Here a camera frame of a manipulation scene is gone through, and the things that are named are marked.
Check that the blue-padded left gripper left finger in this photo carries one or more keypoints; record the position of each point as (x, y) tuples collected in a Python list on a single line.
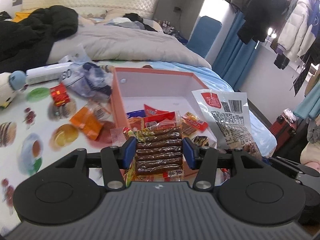
[(113, 160)]

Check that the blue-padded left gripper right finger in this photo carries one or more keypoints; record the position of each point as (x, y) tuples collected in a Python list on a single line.
[(204, 159)]

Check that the brown sticks snack packet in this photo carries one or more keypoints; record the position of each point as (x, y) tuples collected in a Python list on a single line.
[(158, 157)]

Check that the orange snack packet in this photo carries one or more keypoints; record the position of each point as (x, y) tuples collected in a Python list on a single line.
[(90, 119)]

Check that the blue pickled cabbage snack bag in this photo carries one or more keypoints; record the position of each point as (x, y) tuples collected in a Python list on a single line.
[(136, 114)]

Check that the white red snack pouch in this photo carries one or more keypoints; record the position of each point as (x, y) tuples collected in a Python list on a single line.
[(227, 115)]

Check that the small red foil snack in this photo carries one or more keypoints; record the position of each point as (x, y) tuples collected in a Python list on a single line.
[(59, 95)]

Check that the brown clear meat snack packet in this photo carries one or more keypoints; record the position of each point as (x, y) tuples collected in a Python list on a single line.
[(201, 141)]

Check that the long red snack packet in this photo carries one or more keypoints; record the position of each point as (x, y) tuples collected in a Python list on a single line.
[(191, 124)]

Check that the red header tofu snack packet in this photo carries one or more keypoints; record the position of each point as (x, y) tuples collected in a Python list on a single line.
[(155, 119)]

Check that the red suitcase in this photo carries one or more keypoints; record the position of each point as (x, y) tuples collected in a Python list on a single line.
[(283, 129)]

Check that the pink cardboard box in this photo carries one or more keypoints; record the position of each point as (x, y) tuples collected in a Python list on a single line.
[(165, 90)]

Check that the fruit print tablecloth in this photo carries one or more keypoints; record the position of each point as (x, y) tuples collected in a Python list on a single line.
[(34, 135)]

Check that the crumpled clear plastic bag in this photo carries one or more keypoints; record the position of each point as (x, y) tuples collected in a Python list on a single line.
[(86, 78)]

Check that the blue curtain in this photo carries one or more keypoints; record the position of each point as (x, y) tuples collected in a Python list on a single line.
[(235, 59)]

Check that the white cylindrical tube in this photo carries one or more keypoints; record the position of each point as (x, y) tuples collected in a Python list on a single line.
[(46, 73)]

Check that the grey duvet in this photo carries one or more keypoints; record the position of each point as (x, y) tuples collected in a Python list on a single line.
[(104, 42)]

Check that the blue chair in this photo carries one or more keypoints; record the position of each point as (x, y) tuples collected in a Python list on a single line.
[(204, 35)]

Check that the white blue plush duck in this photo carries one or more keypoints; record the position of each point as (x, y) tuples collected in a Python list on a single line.
[(10, 84)]

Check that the clothes pile on bed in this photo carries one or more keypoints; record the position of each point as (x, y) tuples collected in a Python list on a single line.
[(134, 21)]

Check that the black puffer jacket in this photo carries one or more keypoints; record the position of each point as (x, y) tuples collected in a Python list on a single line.
[(27, 44)]

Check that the hanging clothes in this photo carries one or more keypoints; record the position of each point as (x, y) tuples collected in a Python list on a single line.
[(295, 24)]

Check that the grey wardrobe cabinet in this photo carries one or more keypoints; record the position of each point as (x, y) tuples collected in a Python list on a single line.
[(183, 14)]

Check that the yellow garment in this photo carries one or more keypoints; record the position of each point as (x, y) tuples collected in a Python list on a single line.
[(19, 16)]

